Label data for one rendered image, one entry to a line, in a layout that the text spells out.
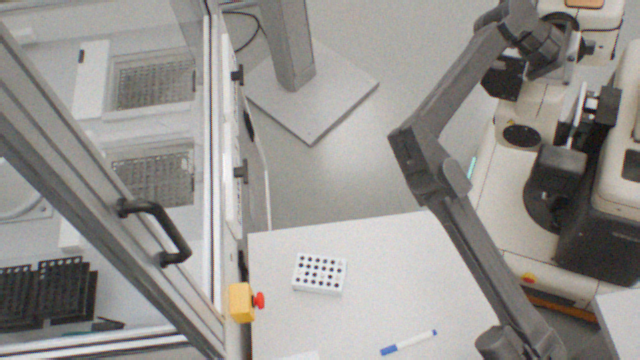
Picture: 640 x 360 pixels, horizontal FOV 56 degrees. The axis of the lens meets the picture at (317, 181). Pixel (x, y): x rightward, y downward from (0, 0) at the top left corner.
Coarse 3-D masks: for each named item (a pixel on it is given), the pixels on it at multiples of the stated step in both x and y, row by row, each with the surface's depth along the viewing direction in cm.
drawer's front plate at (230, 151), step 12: (228, 132) 154; (228, 144) 152; (228, 156) 151; (228, 168) 149; (228, 180) 147; (228, 192) 145; (240, 192) 157; (228, 204) 144; (240, 204) 155; (228, 216) 142; (240, 216) 152; (240, 228) 150
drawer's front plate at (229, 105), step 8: (224, 40) 171; (224, 48) 169; (232, 48) 177; (224, 56) 168; (224, 64) 166; (232, 64) 173; (224, 72) 165; (224, 80) 163; (224, 88) 162; (232, 88) 167; (224, 96) 160; (232, 96) 165; (224, 104) 159; (232, 104) 163; (224, 112) 158; (232, 112) 162; (232, 120) 160
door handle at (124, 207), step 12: (120, 204) 74; (132, 204) 74; (144, 204) 74; (156, 204) 75; (120, 216) 74; (156, 216) 76; (168, 216) 78; (168, 228) 79; (180, 240) 83; (180, 252) 86; (168, 264) 89
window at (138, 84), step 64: (0, 0) 56; (64, 0) 71; (128, 0) 95; (192, 0) 146; (64, 64) 68; (128, 64) 91; (192, 64) 136; (128, 128) 87; (192, 128) 128; (192, 192) 120; (192, 256) 113
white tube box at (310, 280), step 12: (300, 252) 150; (300, 264) 149; (312, 264) 148; (324, 264) 148; (336, 264) 147; (300, 276) 147; (312, 276) 146; (300, 288) 147; (312, 288) 146; (324, 288) 144; (336, 288) 144
